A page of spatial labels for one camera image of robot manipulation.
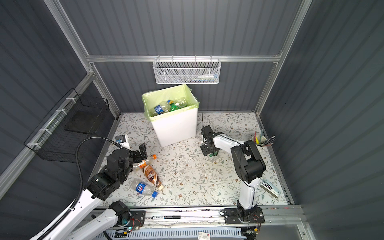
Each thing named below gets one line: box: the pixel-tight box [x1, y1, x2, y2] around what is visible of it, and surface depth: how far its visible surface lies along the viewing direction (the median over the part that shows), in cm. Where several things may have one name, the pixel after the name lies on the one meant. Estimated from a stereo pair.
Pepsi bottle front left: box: [129, 179, 158, 198], surface depth 81 cm
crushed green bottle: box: [168, 100, 179, 112], surface depth 95 cm
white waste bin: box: [151, 107, 198, 148], surface depth 86 cm
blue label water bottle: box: [150, 104, 170, 115], surface depth 97 cm
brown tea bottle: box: [142, 164, 165, 191], surface depth 84 cm
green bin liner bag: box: [142, 84, 200, 121], surface depth 92 cm
